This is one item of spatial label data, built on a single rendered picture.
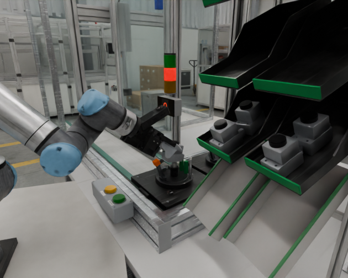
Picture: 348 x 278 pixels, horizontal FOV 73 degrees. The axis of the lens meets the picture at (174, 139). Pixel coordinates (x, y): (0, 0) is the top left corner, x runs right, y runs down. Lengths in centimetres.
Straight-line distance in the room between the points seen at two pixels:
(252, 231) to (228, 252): 20
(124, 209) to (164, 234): 16
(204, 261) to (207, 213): 15
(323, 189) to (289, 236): 12
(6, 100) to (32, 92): 543
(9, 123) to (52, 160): 11
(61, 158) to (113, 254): 36
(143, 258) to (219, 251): 22
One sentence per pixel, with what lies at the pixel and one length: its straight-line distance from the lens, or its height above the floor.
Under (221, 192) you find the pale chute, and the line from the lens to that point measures 67.
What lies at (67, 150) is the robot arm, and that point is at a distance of 55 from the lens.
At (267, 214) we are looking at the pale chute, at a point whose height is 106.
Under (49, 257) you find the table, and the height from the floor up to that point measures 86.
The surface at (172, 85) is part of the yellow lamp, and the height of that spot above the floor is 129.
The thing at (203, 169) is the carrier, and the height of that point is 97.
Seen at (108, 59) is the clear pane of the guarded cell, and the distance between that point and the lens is 211.
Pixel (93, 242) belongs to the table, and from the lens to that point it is 84.
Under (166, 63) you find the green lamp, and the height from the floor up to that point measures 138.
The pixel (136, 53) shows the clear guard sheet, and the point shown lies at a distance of 131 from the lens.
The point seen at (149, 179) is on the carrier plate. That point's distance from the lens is 90.
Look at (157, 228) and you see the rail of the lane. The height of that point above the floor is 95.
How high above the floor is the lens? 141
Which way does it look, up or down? 20 degrees down
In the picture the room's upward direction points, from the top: straight up
